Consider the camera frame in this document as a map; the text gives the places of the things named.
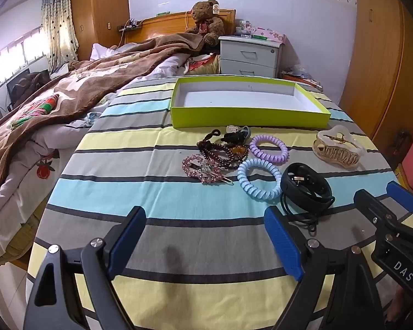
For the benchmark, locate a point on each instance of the narrow wooden wardrobe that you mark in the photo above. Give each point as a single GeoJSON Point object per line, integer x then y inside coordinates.
{"type": "Point", "coordinates": [99, 7]}

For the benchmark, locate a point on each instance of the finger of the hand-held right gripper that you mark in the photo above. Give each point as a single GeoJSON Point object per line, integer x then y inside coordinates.
{"type": "Point", "coordinates": [371, 206]}
{"type": "Point", "coordinates": [402, 194]}

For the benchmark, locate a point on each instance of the wooden headboard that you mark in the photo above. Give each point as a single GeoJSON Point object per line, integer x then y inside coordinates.
{"type": "Point", "coordinates": [165, 24]}

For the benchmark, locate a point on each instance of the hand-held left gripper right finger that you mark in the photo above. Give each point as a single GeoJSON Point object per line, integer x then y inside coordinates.
{"type": "Point", "coordinates": [284, 244]}

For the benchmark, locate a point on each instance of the white pillow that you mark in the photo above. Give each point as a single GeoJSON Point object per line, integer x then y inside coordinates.
{"type": "Point", "coordinates": [106, 51]}

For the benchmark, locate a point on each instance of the dotted curtain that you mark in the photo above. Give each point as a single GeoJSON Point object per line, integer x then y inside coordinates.
{"type": "Point", "coordinates": [60, 27]}

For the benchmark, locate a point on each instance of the brown teddy bear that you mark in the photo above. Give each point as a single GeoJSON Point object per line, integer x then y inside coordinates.
{"type": "Point", "coordinates": [206, 17]}

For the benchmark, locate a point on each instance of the wide wooden wardrobe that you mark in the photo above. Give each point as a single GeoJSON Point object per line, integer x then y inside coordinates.
{"type": "Point", "coordinates": [382, 58]}

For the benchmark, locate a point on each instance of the pink rhinestone hair clip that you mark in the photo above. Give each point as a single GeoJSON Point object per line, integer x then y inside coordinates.
{"type": "Point", "coordinates": [192, 168]}

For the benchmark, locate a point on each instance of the window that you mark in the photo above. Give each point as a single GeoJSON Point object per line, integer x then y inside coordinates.
{"type": "Point", "coordinates": [17, 58]}

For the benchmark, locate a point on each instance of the power strip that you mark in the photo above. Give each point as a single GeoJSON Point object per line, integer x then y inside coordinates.
{"type": "Point", "coordinates": [130, 25]}

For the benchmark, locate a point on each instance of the black wristband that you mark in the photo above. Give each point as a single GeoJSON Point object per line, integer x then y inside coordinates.
{"type": "Point", "coordinates": [289, 185]}

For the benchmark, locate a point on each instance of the red patterned pillow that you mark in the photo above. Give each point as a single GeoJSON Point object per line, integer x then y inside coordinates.
{"type": "Point", "coordinates": [203, 65]}

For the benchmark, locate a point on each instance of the pile of plastic bags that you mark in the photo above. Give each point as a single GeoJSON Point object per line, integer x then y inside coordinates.
{"type": "Point", "coordinates": [299, 75]}

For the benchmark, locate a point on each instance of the striped bed sheet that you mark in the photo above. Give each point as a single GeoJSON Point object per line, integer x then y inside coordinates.
{"type": "Point", "coordinates": [192, 206]}

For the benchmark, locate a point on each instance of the grey nightstand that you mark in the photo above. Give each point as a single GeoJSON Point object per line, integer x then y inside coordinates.
{"type": "Point", "coordinates": [247, 55]}

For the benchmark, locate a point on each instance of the lime green shallow box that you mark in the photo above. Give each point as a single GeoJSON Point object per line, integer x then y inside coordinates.
{"type": "Point", "coordinates": [192, 117]}

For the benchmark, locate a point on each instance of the beige hair claw clip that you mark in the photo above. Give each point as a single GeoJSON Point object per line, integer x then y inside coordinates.
{"type": "Point", "coordinates": [334, 154]}

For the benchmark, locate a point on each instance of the brown fleece blanket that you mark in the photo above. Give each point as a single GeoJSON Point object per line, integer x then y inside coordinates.
{"type": "Point", "coordinates": [89, 82]}

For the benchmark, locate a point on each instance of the person's right hand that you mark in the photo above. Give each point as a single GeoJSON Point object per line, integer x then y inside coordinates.
{"type": "Point", "coordinates": [399, 304]}

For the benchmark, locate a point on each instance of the yellow ruffled bed skirt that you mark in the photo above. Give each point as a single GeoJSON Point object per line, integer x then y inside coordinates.
{"type": "Point", "coordinates": [10, 240]}

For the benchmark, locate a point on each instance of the pink floral box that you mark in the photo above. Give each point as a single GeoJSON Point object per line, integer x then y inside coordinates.
{"type": "Point", "coordinates": [272, 36]}

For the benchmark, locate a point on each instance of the red green knitted cloth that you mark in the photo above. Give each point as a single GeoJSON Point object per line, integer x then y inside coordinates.
{"type": "Point", "coordinates": [38, 110]}

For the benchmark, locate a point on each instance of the small jars on nightstand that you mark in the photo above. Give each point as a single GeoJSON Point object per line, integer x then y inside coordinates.
{"type": "Point", "coordinates": [242, 29]}

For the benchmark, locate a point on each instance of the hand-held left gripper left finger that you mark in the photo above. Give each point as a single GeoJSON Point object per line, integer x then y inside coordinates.
{"type": "Point", "coordinates": [129, 237]}

